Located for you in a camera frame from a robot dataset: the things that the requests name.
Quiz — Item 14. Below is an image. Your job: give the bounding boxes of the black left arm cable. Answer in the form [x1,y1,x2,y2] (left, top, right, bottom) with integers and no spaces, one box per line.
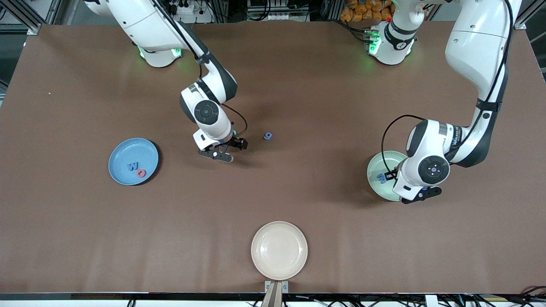
[381,0,515,173]

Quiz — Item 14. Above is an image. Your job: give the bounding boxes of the grey equipment box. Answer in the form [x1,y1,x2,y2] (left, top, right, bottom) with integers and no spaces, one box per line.
[247,0,311,22]

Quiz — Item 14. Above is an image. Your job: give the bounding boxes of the white power strip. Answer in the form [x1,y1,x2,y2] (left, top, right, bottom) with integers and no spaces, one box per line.
[164,0,214,24]

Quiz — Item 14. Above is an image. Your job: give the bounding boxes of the brown table cover sheet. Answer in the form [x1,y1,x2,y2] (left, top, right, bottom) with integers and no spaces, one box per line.
[0,20,546,295]

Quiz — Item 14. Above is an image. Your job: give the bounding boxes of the blue plate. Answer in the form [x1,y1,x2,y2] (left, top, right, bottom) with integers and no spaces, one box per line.
[108,137,159,186]

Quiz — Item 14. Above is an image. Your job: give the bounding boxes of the green plate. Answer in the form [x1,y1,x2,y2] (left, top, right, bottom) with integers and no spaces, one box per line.
[367,151,409,202]

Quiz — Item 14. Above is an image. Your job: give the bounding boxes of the cream plate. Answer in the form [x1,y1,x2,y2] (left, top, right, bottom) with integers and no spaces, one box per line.
[251,221,308,281]

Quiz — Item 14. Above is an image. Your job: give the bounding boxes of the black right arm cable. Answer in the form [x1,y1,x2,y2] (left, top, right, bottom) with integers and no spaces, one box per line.
[149,0,248,138]

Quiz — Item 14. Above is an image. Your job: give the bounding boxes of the orange snack bags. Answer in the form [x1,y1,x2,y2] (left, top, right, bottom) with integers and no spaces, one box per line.
[340,0,395,23]

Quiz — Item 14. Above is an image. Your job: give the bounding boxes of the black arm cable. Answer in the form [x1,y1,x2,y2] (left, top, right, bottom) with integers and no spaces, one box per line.
[149,0,248,138]
[381,0,515,173]

